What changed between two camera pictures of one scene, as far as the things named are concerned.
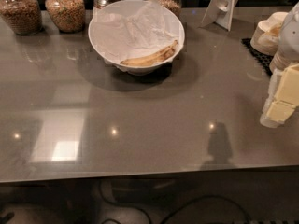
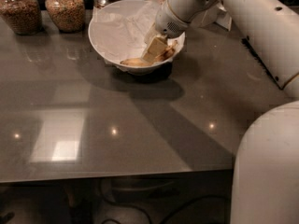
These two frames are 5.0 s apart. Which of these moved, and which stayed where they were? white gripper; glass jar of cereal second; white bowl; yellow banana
Moved: white gripper
Stayed: yellow banana; white bowl; glass jar of cereal second
